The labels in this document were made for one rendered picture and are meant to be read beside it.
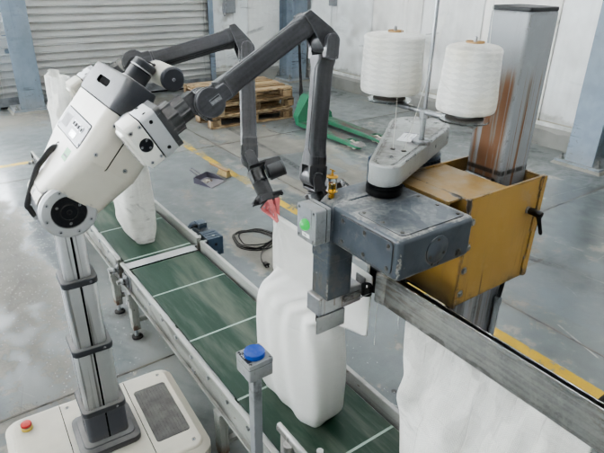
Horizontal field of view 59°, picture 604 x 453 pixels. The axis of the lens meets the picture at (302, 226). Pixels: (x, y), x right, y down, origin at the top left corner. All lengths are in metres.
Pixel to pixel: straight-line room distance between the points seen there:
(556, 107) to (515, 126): 5.36
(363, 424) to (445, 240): 0.99
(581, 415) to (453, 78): 0.75
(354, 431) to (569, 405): 0.97
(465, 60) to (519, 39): 0.21
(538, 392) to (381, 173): 0.58
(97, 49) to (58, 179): 7.21
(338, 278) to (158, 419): 1.13
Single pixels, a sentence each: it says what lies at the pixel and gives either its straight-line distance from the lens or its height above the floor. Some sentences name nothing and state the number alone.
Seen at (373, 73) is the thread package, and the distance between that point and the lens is 1.48.
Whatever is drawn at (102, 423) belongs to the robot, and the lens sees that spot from 2.14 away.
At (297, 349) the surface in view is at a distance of 1.82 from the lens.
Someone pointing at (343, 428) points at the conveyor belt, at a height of 0.38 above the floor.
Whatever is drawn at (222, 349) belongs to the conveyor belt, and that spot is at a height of 0.38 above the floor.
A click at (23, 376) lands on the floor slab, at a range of 3.06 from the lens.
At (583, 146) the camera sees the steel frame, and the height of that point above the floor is 0.23.
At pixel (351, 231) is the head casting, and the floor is 1.30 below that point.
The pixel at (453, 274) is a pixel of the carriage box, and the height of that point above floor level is 1.13.
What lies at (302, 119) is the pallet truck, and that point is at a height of 0.12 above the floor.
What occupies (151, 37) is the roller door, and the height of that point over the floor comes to 0.84.
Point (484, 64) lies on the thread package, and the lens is 1.30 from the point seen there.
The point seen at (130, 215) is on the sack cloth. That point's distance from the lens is 3.17.
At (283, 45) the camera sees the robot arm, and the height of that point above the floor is 1.65.
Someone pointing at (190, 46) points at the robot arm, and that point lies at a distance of 1.99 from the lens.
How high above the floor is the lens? 1.83
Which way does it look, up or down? 26 degrees down
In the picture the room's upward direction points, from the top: 1 degrees clockwise
